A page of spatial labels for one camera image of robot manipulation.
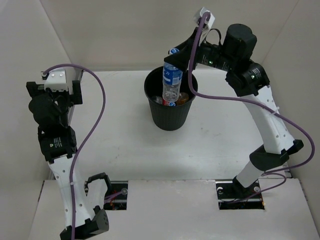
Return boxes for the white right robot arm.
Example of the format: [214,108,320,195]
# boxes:
[164,23,304,198]

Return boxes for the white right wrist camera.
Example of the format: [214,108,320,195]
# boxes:
[193,7,216,46]

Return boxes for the blue label plastic bottle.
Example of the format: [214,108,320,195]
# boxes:
[162,62,183,103]

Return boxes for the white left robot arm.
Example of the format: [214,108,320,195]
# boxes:
[26,80,112,240]

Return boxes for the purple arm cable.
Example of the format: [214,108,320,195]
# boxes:
[41,63,126,240]
[186,12,316,203]

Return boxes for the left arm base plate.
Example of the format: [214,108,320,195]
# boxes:
[103,181,129,211]

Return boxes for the red label plastic bottle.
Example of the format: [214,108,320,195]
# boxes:
[161,97,176,107]

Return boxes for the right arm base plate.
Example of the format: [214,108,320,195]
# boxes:
[215,179,265,210]

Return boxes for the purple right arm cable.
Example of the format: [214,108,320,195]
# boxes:
[186,12,316,203]

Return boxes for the orange juice bottle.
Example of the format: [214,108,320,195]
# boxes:
[175,92,189,106]

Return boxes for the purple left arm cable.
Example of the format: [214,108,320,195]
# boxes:
[41,63,126,240]

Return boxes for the aluminium table edge rail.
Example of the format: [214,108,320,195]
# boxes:
[68,70,84,125]

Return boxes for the black ribbed plastic bin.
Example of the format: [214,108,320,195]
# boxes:
[144,66,195,131]

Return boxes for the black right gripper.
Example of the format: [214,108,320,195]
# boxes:
[164,27,237,73]

